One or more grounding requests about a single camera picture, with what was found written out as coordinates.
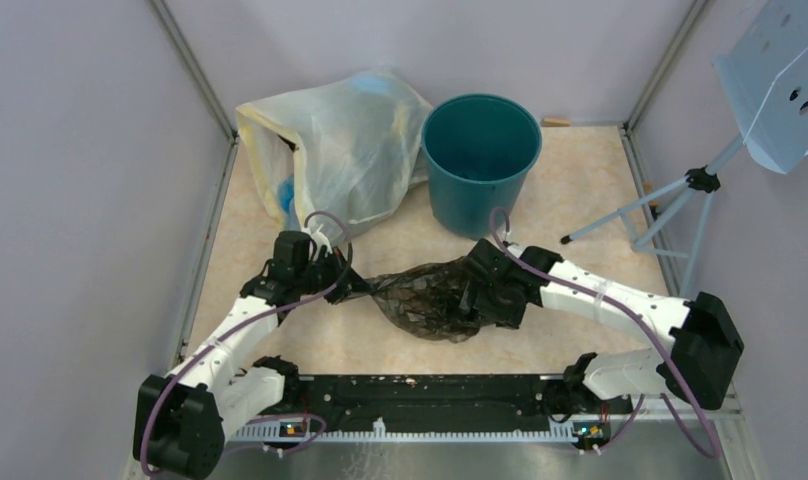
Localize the black plastic trash bag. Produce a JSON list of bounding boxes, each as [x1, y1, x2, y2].
[[366, 257, 506, 343]]

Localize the white slotted cable duct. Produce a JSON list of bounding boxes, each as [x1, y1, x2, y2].
[[231, 418, 609, 444]]

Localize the small wooden block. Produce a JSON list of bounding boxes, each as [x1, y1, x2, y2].
[[540, 117, 572, 128]]

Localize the aluminium frame rails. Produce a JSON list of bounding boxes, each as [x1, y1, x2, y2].
[[615, 125, 743, 425]]

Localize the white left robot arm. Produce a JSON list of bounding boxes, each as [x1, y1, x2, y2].
[[132, 231, 355, 479]]

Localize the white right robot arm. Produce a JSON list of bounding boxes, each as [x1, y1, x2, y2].
[[460, 239, 744, 412]]

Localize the teal plastic trash bin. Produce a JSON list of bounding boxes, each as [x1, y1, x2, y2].
[[421, 94, 543, 240]]

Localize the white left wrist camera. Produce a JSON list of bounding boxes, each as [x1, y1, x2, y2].
[[301, 226, 333, 256]]

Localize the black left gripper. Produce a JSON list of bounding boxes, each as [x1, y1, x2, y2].
[[295, 246, 375, 304]]

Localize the light blue tripod stand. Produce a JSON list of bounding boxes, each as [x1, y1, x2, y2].
[[560, 134, 744, 298]]

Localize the perforated light blue metal panel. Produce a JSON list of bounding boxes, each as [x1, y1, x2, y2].
[[714, 0, 808, 174]]

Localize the white translucent trash bag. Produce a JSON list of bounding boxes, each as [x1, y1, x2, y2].
[[236, 67, 432, 245]]

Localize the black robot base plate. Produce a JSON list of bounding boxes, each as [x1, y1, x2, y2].
[[264, 374, 633, 434]]

